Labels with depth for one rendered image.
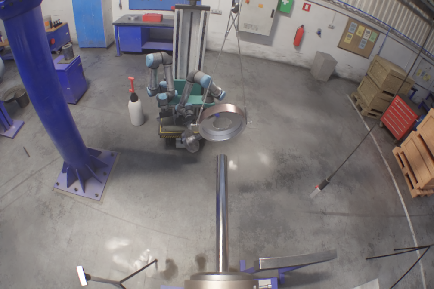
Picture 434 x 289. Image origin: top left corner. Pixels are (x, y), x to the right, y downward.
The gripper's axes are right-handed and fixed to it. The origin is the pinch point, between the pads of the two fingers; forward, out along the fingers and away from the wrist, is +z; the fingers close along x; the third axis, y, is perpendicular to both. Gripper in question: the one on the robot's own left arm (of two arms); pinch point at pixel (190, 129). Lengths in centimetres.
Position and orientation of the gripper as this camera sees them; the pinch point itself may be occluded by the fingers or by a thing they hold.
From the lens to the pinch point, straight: 181.0
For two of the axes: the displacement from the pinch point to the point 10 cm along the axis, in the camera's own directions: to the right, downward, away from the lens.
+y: -5.3, -4.8, -7.0
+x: 8.4, -4.2, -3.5
